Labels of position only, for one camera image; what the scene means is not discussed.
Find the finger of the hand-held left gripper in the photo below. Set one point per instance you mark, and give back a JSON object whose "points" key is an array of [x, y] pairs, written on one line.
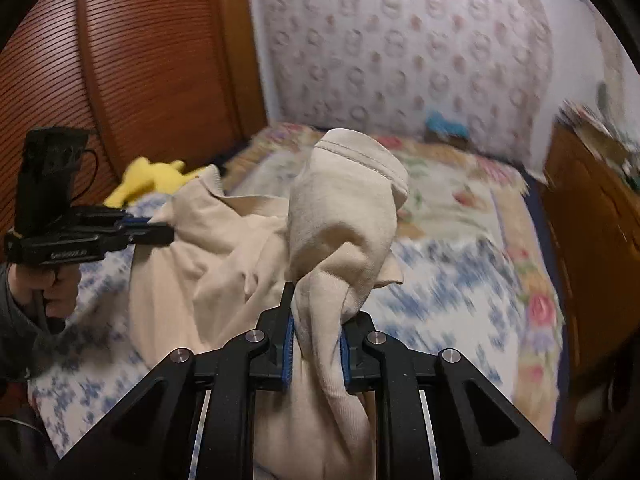
{"points": [[150, 236], [136, 219]]}

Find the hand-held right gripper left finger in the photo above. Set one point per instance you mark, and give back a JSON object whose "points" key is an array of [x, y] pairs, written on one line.
{"points": [[287, 360]]}

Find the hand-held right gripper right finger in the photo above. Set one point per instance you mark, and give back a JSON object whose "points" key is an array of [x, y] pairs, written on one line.
{"points": [[345, 365]]}

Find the beige printed t-shirt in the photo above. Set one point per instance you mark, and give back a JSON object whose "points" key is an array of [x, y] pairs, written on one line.
{"points": [[340, 220]]}

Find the person's left forearm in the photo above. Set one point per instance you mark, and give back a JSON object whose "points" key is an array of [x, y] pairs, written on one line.
{"points": [[17, 330]]}

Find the person's left hand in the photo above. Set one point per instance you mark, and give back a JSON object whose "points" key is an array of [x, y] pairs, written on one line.
{"points": [[65, 295]]}

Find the yellow plush toy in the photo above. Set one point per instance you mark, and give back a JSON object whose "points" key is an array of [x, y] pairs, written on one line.
{"points": [[145, 180]]}

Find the blue floral bedsheet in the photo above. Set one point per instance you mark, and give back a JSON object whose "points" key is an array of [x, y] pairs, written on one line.
{"points": [[450, 320]]}

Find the wooden louvered wardrobe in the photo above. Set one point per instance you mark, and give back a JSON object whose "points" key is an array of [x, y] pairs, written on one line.
{"points": [[150, 60]]}

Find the person's dark clothing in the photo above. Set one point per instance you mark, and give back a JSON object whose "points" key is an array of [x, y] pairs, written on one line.
{"points": [[20, 440]]}

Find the floral quilt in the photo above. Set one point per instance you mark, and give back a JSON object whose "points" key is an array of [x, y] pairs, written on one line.
{"points": [[465, 190]]}

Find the blue plastic bag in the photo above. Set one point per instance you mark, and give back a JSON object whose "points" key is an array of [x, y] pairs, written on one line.
{"points": [[445, 125]]}

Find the wooden sideboard cabinet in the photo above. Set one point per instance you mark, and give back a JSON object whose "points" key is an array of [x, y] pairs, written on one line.
{"points": [[595, 240]]}

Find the patterned window curtain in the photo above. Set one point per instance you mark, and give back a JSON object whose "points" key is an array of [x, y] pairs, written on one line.
{"points": [[617, 70]]}

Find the circle patterned wall cloth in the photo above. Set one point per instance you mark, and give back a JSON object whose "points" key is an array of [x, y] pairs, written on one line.
{"points": [[400, 50]]}

